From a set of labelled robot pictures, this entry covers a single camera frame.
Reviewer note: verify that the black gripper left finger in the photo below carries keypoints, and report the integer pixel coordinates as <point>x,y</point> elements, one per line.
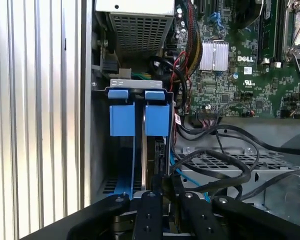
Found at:
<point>150,220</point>

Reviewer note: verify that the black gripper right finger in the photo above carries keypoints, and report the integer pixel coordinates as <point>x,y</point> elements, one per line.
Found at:
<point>202,220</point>

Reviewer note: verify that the hard disk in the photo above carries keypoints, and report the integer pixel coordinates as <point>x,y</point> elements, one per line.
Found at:
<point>122,120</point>

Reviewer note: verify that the black RAM slot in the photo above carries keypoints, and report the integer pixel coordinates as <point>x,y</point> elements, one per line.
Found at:
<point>267,37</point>

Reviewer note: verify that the grey perforated drive cage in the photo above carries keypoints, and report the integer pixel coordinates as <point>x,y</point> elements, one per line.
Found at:
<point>277,180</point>

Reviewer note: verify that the green motherboard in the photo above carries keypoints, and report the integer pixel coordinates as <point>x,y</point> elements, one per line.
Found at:
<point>215,87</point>

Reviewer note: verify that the black open PC case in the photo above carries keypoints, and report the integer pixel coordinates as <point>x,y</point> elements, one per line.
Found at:
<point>86,100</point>

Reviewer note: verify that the silver finned chipset heatsink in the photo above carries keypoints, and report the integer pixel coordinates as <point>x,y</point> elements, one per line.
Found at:
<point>213,56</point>

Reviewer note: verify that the silver power supply unit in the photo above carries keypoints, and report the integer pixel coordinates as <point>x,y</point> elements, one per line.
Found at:
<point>140,35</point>

